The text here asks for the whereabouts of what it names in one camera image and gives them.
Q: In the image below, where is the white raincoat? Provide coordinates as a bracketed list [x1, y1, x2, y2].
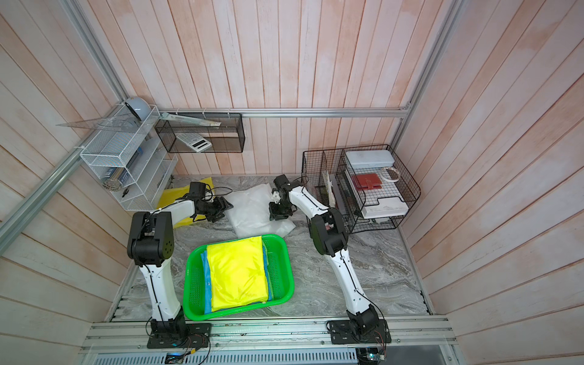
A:
[226, 183, 296, 239]

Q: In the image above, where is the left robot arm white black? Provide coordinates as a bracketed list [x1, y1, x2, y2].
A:
[127, 182, 234, 325]

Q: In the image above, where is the blue raincoat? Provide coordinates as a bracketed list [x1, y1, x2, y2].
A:
[200, 241, 275, 315]

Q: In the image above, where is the neon yellow raincoat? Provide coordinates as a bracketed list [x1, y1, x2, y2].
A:
[206, 235, 270, 313]

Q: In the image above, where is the metal ruler in basket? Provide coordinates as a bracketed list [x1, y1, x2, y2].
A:
[160, 113, 221, 127]

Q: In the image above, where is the black mesh wall basket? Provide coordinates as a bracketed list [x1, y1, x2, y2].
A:
[155, 112, 246, 154]

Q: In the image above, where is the white wire shelf rack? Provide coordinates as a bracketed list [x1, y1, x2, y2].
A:
[81, 105, 177, 211]

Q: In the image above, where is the white flat box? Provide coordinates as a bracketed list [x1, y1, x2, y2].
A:
[361, 197, 409, 219]

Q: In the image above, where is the rolled silver item on shelf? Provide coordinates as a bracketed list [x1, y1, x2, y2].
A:
[102, 167, 128, 192]

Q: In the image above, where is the green plastic basket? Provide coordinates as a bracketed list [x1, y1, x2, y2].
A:
[183, 234, 294, 321]

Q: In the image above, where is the white pencil case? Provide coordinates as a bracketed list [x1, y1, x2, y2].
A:
[345, 150, 395, 169]

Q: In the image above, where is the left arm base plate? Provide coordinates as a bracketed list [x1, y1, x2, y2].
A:
[147, 321, 211, 350]

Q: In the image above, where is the black wire desk organizer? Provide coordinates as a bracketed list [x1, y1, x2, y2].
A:
[301, 144, 421, 233]

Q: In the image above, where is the white calculator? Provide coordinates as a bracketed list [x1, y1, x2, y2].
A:
[176, 133, 212, 153]

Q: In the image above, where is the red card holder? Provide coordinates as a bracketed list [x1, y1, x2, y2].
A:
[352, 173, 383, 191]

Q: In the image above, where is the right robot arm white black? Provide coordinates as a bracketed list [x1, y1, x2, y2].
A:
[269, 174, 380, 335]

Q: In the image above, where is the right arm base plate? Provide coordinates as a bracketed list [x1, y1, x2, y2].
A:
[326, 320, 392, 345]

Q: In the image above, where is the clear triangle ruler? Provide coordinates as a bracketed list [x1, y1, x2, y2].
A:
[58, 115, 139, 132]

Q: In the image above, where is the grey round tape dispenser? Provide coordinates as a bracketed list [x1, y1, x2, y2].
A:
[124, 97, 151, 122]

